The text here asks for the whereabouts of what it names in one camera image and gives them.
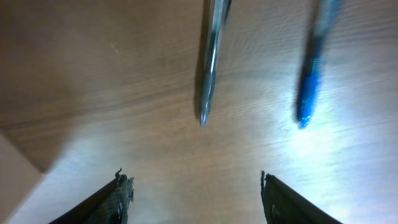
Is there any dark grey pen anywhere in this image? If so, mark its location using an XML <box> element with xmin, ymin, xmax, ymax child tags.
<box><xmin>199</xmin><ymin>0</ymin><xmax>232</xmax><ymax>127</ymax></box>

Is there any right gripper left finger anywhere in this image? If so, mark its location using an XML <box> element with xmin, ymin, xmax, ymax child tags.
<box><xmin>50</xmin><ymin>171</ymin><xmax>134</xmax><ymax>224</ymax></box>

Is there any brown cardboard box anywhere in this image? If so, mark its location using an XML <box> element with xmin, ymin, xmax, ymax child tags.
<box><xmin>1</xmin><ymin>131</ymin><xmax>42</xmax><ymax>223</ymax></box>

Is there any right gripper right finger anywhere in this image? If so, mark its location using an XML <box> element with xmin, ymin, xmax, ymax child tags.
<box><xmin>261</xmin><ymin>171</ymin><xmax>341</xmax><ymax>224</ymax></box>

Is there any blue pen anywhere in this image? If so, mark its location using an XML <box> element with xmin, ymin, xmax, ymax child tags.
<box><xmin>296</xmin><ymin>0</ymin><xmax>342</xmax><ymax>129</ymax></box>

